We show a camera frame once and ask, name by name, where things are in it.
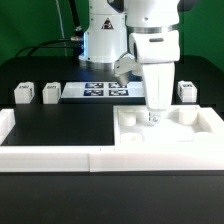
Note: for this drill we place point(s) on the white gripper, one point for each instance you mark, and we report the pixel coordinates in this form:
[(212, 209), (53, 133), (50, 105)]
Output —
[(156, 55)]

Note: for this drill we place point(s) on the white square table top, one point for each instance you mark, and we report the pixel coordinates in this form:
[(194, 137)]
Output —
[(178, 124)]

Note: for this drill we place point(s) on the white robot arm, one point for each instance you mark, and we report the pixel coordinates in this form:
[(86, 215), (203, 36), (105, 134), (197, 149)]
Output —
[(111, 22)]

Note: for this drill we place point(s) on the white tag sheet with markers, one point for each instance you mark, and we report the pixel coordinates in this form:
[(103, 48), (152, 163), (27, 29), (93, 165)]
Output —
[(75, 90)]

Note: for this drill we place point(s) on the white U-shaped fence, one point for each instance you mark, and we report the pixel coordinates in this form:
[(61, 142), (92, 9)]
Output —
[(115, 158)]

